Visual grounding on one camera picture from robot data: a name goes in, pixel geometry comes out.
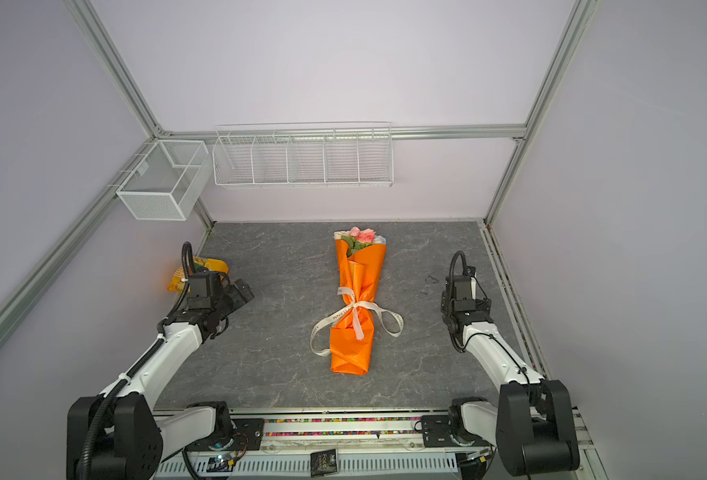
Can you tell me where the dark pink fake rose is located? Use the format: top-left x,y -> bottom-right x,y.
357,229 -> 377,244

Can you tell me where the black box centre front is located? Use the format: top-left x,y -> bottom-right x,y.
310,449 -> 340,478

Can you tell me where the white ribbon gold lettering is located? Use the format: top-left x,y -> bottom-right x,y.
310,287 -> 405,357

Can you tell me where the orange wrapping paper sheet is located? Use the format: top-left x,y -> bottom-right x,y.
328,237 -> 389,377

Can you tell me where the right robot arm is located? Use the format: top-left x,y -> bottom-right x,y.
441,298 -> 581,477

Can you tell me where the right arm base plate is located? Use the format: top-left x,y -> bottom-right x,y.
413,413 -> 489,448

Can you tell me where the white mesh box basket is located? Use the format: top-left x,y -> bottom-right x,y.
118,140 -> 214,221

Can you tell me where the white wire wall shelf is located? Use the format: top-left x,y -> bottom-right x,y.
213,122 -> 395,187

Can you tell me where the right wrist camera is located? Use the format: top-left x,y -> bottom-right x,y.
443,275 -> 477,301

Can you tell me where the yellow snack bag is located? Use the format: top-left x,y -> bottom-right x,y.
168,257 -> 230,294

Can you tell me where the white slotted cable duct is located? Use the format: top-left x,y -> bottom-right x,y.
156,452 -> 461,479

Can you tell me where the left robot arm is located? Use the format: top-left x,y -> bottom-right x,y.
67,272 -> 254,479

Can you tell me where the aluminium front rail frame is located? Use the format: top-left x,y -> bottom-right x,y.
148,407 -> 607,480

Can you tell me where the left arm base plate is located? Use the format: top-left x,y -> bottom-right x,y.
206,418 -> 266,452

